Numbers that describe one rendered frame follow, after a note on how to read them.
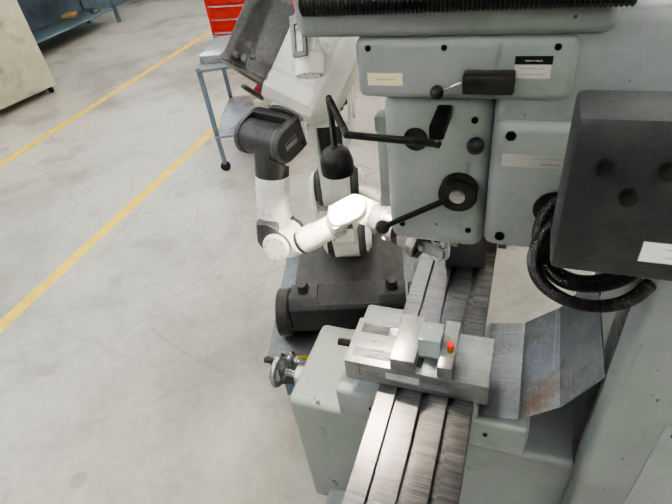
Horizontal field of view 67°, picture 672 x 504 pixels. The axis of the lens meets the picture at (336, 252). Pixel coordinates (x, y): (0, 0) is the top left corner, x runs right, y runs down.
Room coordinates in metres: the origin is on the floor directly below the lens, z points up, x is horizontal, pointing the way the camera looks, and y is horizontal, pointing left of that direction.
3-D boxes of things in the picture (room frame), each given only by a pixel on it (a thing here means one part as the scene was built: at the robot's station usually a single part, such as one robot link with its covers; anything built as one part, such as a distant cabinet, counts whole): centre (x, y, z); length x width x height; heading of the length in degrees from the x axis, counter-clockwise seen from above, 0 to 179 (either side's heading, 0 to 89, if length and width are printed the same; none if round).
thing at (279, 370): (1.10, 0.22, 0.61); 0.16 x 0.12 x 0.12; 66
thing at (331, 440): (0.90, -0.22, 0.41); 0.81 x 0.32 x 0.60; 66
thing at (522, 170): (0.81, -0.42, 1.47); 0.24 x 0.19 x 0.26; 156
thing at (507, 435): (0.89, -0.24, 0.77); 0.50 x 0.35 x 0.12; 66
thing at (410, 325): (0.82, -0.15, 1.00); 0.15 x 0.06 x 0.04; 156
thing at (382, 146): (0.94, -0.14, 1.45); 0.04 x 0.04 x 0.21; 66
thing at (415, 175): (0.89, -0.24, 1.47); 0.21 x 0.19 x 0.32; 156
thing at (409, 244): (0.96, -0.18, 1.23); 0.13 x 0.12 x 0.10; 131
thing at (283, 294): (1.49, 0.24, 0.50); 0.20 x 0.05 x 0.20; 172
